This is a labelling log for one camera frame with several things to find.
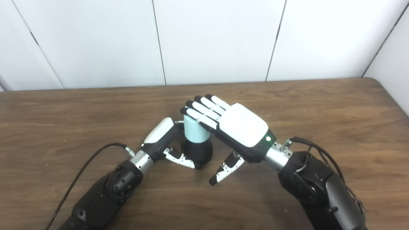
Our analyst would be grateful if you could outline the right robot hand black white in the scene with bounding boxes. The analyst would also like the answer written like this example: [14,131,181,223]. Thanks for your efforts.
[180,94,277,186]

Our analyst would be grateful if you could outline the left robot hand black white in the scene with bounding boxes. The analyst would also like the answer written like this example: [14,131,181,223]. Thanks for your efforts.
[141,117,202,170]

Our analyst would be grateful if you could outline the light-blue hose piece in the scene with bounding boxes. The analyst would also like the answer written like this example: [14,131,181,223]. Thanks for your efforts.
[184,114,211,142]

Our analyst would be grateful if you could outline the black funnel-shaped nozzle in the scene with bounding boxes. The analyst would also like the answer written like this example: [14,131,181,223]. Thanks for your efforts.
[181,139,213,165]

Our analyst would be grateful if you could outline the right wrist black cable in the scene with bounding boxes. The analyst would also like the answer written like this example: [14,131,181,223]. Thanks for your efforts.
[286,137,365,208]

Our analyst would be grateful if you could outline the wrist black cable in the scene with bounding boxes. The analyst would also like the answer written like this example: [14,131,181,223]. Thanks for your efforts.
[286,137,365,208]
[44,142,135,230]

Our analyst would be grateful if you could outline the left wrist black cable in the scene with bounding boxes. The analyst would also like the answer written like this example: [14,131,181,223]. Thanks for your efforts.
[44,142,135,230]

